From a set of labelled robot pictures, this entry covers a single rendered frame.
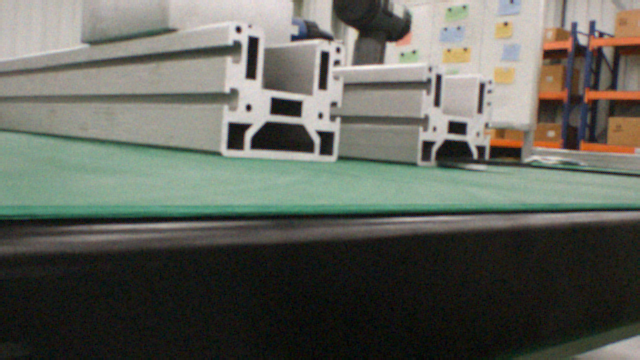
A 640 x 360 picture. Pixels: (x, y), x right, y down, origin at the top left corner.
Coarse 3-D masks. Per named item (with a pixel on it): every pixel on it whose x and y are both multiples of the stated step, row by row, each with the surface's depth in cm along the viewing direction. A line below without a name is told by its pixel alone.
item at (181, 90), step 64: (0, 64) 77; (64, 64) 62; (128, 64) 54; (192, 64) 44; (256, 64) 42; (320, 64) 47; (0, 128) 77; (64, 128) 61; (128, 128) 51; (192, 128) 44; (256, 128) 43; (320, 128) 46
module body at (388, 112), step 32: (416, 64) 54; (352, 96) 60; (384, 96) 57; (416, 96) 54; (448, 96) 60; (480, 96) 59; (352, 128) 59; (384, 128) 57; (416, 128) 54; (448, 128) 59; (480, 128) 59; (384, 160) 57; (416, 160) 54
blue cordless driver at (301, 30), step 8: (296, 24) 106; (304, 24) 107; (312, 24) 109; (296, 32) 106; (304, 32) 107; (312, 32) 108; (320, 32) 109; (328, 32) 111; (296, 40) 107; (304, 40) 107; (328, 40) 111; (336, 40) 113
